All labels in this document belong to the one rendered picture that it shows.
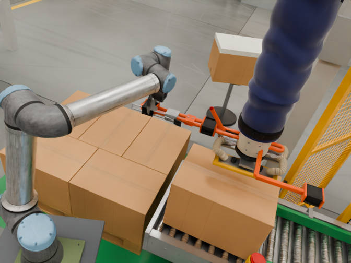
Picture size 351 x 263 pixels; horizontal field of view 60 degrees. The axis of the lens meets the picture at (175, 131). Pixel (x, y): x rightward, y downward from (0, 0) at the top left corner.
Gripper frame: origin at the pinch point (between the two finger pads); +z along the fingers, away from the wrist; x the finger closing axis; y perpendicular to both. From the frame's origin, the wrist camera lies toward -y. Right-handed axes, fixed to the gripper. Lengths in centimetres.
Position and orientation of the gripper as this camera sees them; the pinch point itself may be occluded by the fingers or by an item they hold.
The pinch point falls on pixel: (151, 107)
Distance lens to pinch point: 171.3
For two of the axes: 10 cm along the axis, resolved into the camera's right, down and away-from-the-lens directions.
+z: -1.6, 7.5, 6.4
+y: 9.2, 3.4, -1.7
